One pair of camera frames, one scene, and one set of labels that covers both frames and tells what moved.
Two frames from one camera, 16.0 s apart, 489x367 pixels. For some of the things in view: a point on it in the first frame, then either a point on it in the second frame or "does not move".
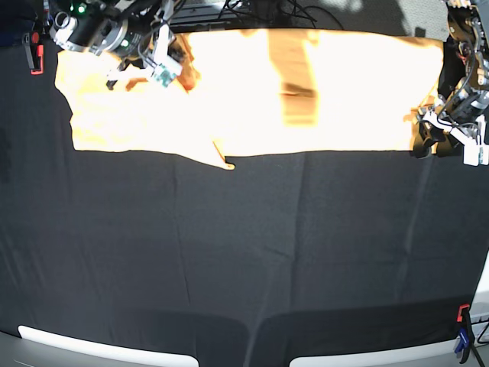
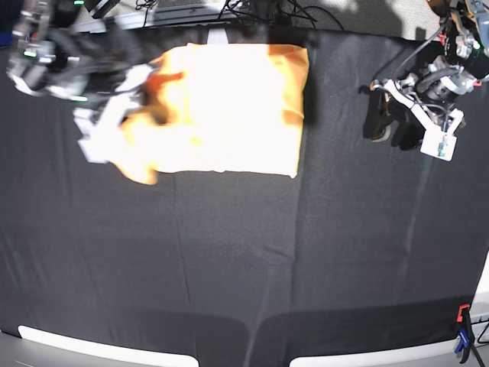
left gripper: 125,39 → 82,63
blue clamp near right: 464,341 does not move
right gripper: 464,108 → 442,86
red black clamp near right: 464,316 does not move
